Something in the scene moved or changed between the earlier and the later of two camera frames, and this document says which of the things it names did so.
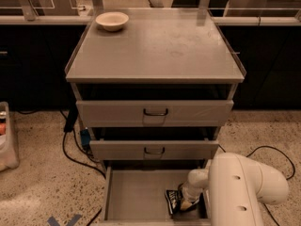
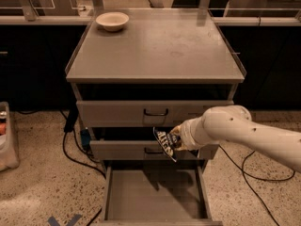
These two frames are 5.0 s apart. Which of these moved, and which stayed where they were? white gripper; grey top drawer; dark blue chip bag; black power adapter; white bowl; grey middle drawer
Moved: white gripper; dark blue chip bag
Stayed: grey middle drawer; black power adapter; grey top drawer; white bowl
